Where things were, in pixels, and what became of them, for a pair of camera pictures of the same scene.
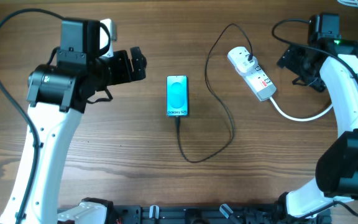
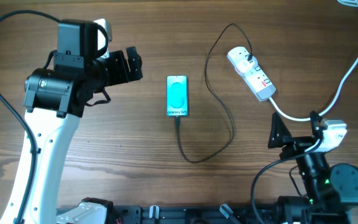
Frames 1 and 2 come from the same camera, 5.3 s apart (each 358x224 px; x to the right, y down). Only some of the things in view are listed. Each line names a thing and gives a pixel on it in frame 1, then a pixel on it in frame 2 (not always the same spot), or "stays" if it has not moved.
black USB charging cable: (176, 117) stays
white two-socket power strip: (258, 80) stays
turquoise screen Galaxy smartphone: (177, 96) stays
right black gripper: (288, 60) → (298, 144)
